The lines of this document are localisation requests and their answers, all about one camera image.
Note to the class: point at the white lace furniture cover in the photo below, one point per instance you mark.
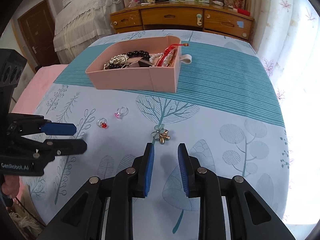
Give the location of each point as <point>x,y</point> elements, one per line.
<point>80,22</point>

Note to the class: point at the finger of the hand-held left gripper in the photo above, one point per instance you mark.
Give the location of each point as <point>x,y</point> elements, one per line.
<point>72,146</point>
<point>60,129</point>

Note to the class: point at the red flat box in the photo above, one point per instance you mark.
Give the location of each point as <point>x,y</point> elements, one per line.
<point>244,11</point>

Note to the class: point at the white fringed rug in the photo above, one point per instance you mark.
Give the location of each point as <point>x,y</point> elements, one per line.
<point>25,222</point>

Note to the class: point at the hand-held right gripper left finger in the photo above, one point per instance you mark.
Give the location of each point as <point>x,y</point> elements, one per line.
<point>146,170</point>

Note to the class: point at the red patterned canister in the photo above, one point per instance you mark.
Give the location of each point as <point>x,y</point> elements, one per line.
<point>239,1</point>

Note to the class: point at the brown wooden door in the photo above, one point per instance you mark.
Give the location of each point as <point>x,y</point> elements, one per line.
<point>37,35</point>

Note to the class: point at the white leaf print curtain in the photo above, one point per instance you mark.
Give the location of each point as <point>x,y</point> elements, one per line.
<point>287,42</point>

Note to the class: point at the small white bottle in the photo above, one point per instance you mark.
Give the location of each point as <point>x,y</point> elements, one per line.
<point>218,3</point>

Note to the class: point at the pink drawer box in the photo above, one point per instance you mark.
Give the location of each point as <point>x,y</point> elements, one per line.
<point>125,81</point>

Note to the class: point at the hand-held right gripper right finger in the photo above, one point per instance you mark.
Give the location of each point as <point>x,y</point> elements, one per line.
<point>185,170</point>

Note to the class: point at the blue flower brooch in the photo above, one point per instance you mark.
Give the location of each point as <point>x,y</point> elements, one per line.
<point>161,135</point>

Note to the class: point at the pink bed sheet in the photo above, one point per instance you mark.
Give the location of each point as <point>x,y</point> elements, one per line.
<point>37,85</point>

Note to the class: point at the blue sticker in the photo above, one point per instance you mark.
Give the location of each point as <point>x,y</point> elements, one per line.
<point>240,24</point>

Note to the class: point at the white drawer lock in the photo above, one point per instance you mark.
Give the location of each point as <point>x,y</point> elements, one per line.
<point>199,19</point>

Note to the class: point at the black marker pen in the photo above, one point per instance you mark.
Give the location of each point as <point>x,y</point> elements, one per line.
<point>160,0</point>

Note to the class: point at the wooden desk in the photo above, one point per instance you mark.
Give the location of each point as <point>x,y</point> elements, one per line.
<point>175,17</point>

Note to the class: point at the person's left hand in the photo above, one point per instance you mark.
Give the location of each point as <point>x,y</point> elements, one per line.
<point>10,185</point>

